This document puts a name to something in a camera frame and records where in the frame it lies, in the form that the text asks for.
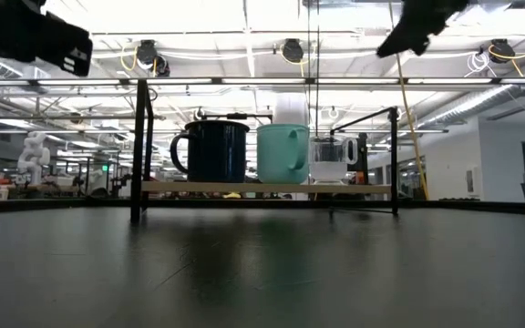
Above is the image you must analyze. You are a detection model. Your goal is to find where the black table frame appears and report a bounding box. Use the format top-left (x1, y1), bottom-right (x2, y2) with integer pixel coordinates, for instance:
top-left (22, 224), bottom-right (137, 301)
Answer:
top-left (0, 196), bottom-right (525, 217)

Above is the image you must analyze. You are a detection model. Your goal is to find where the white robot figure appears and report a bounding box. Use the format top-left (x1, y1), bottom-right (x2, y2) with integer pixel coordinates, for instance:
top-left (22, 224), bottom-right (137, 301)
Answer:
top-left (16, 131), bottom-right (52, 186)

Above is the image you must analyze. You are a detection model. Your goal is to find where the yellow cable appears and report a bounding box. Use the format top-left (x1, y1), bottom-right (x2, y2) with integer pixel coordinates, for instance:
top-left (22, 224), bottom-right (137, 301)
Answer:
top-left (388, 0), bottom-right (430, 201)

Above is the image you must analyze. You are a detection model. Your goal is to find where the clear glass cup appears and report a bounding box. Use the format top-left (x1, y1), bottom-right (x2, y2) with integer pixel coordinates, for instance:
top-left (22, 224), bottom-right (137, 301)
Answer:
top-left (308, 134), bottom-right (359, 182)

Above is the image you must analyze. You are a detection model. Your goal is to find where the black ceiling cable reel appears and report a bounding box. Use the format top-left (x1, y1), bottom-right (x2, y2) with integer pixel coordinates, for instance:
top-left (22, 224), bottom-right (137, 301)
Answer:
top-left (281, 37), bottom-right (305, 65)
top-left (489, 38), bottom-right (517, 65)
top-left (135, 39), bottom-right (171, 77)

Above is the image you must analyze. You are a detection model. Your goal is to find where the white translucent container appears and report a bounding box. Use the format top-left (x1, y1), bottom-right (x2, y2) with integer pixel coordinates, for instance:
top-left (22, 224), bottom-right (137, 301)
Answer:
top-left (273, 92), bottom-right (311, 127)

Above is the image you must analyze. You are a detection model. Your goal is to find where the dark navy enamel mug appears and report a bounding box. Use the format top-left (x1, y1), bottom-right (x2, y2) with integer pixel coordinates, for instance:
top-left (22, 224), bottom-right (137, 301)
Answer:
top-left (170, 119), bottom-right (251, 184)

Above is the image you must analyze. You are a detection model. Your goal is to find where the black power cable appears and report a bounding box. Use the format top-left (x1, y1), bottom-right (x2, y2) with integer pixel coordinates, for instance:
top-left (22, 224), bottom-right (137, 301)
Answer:
top-left (306, 0), bottom-right (322, 138)

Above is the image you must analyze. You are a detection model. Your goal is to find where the teal plastic mug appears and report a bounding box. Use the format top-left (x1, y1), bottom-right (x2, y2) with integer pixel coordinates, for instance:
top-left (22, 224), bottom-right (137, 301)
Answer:
top-left (256, 123), bottom-right (311, 185)

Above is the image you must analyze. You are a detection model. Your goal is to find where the black metal shelf frame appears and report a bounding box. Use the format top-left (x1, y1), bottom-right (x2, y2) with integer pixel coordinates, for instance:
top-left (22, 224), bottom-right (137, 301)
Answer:
top-left (129, 78), bottom-right (401, 225)

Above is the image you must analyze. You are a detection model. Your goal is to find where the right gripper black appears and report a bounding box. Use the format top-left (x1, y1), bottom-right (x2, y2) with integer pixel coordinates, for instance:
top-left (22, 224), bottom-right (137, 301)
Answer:
top-left (376, 0), bottom-right (471, 58)

